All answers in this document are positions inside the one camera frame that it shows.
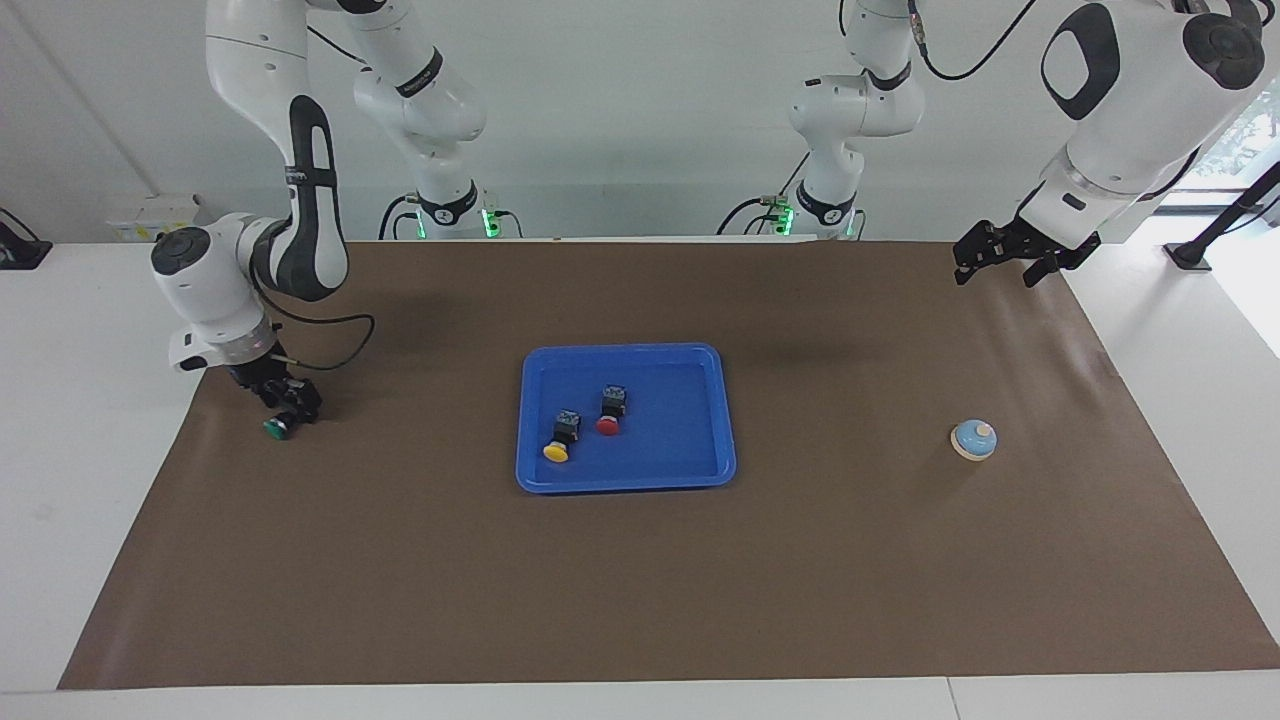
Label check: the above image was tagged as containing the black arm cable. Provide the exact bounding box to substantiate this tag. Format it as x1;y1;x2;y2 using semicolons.
908;0;1041;81
250;268;377;373

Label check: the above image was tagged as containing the yellow mushroom push button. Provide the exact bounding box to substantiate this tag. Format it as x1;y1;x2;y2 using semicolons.
542;408;585;464

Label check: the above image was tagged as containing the white wall socket box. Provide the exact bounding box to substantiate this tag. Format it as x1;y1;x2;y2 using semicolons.
105;195;216;244

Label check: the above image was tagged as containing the light blue service bell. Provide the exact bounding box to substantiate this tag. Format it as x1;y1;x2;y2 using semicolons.
949;418;999;463

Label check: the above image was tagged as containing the black base power cable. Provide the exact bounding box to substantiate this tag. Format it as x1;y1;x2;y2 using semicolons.
715;150;813;237

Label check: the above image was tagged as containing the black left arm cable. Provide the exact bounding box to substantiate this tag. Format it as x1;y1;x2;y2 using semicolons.
908;0;1041;81

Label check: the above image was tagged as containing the black clamp mount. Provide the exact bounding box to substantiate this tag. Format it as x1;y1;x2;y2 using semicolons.
0;207;53;271

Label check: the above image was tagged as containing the blue plastic tray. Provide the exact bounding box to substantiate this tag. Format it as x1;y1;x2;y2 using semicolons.
515;343;738;495

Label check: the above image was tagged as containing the brown table mat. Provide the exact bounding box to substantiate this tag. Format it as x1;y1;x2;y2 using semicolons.
57;240;1280;691

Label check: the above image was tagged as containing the black camera stand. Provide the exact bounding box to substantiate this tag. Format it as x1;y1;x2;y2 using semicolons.
1163;160;1280;273

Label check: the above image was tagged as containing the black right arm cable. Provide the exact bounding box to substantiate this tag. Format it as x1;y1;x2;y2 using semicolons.
250;268;377;373

